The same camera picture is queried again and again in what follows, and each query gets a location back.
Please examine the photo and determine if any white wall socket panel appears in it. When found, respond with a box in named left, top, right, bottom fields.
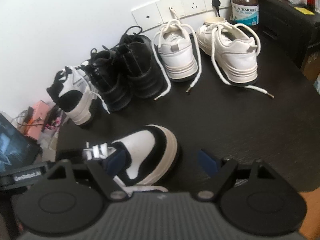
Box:
left=131, top=0, right=237, bottom=27

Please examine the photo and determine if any black leather shoe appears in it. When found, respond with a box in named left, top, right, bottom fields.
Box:
left=89, top=49, right=133, bottom=112
left=110, top=26, right=167, bottom=99

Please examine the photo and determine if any black and white sneaker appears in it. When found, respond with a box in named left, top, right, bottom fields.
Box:
left=107, top=124, right=179, bottom=187
left=47, top=60, right=100, bottom=127

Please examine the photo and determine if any black-white sneaker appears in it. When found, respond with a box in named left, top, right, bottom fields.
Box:
left=79, top=61, right=110, bottom=114

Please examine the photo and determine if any black cabinet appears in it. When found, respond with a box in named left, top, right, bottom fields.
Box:
left=251, top=0, right=320, bottom=80

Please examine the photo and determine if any black power plug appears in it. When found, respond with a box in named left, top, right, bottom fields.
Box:
left=212, top=0, right=222, bottom=18

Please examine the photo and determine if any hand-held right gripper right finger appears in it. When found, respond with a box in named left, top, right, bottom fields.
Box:
left=196, top=149, right=277, bottom=202

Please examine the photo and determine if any brown supplement bottle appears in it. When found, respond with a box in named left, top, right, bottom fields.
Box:
left=230, top=0, right=259, bottom=30

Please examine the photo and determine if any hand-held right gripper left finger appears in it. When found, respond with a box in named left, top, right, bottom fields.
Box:
left=48, top=150, right=128, bottom=202

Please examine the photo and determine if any salmon cardboard box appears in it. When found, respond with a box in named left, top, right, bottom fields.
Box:
left=24, top=120, right=48, bottom=141

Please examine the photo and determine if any pile of clear plastic packets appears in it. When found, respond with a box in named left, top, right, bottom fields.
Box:
left=37, top=127, right=60, bottom=153

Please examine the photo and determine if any cream paper cup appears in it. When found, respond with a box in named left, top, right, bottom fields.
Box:
left=204, top=16, right=228, bottom=27

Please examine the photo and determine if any yellow sticky note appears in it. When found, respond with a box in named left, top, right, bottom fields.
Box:
left=295, top=6, right=315, bottom=15

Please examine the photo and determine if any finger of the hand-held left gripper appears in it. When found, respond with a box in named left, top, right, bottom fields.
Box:
left=57, top=150, right=85, bottom=160

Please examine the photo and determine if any flat screen monitor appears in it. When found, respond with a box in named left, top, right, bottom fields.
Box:
left=0, top=112, right=40, bottom=174

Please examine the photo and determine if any pink cosmetic packet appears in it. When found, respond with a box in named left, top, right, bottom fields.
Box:
left=45, top=116, right=62, bottom=130

